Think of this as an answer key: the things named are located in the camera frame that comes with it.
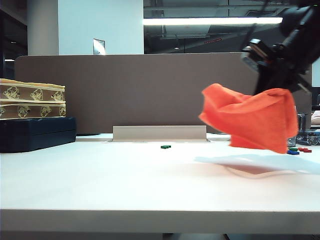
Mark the clear acrylic box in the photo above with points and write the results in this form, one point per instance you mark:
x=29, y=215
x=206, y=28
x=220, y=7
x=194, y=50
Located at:
x=310, y=138

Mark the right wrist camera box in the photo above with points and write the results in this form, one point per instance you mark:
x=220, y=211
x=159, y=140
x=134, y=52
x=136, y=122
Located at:
x=256, y=53

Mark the clear pen holder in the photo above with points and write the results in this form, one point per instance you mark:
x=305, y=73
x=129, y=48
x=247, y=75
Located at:
x=302, y=122

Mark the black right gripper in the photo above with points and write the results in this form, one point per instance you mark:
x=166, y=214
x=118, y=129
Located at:
x=292, y=60

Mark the brown desk partition panel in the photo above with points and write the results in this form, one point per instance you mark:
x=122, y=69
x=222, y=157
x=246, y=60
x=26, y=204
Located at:
x=125, y=95

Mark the green letter magnet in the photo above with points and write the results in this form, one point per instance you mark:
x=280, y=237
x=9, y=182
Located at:
x=293, y=149
x=165, y=147

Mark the dark blue plastic case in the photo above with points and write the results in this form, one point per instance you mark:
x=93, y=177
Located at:
x=37, y=135

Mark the red letter magnet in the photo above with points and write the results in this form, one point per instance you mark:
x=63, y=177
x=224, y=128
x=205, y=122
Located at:
x=305, y=150

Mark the long ceiling light strip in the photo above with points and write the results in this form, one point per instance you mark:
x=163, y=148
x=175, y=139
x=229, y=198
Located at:
x=212, y=21

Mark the brown cartoon-print box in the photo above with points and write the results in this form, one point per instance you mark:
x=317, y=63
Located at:
x=32, y=93
x=32, y=110

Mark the orange microfibre cloth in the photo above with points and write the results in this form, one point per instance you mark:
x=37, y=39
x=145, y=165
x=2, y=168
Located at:
x=250, y=120

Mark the blue letter magnet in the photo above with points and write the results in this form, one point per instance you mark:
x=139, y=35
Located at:
x=293, y=152

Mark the wall notice sign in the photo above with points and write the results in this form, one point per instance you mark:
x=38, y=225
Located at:
x=98, y=46

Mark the clear plastic cup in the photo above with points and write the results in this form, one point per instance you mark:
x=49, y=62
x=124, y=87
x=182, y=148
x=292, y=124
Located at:
x=292, y=142

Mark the red ceiling sign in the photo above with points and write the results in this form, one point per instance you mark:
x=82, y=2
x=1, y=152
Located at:
x=212, y=40

